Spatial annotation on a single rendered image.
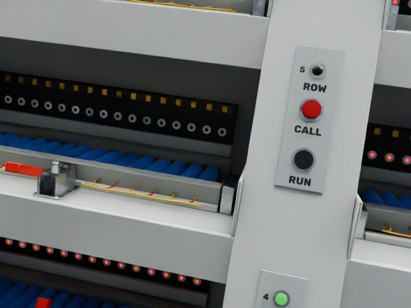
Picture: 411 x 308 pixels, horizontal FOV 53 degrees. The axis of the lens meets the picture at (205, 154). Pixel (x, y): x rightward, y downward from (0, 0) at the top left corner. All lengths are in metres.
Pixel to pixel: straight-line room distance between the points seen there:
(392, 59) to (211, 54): 0.16
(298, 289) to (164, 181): 0.16
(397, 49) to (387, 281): 0.19
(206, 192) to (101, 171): 0.11
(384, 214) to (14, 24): 0.41
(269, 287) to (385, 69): 0.21
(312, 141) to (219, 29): 0.13
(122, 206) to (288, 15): 0.23
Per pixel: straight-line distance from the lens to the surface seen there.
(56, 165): 0.42
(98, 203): 0.41
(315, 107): 0.36
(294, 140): 0.36
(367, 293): 0.39
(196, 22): 0.39
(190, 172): 0.46
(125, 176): 0.43
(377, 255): 0.39
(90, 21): 0.43
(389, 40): 0.39
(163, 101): 0.55
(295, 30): 0.38
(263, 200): 0.36
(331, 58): 0.38
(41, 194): 0.42
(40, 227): 0.42
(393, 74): 0.39
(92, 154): 0.51
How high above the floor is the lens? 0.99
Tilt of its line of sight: 2 degrees up
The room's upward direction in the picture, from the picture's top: 10 degrees clockwise
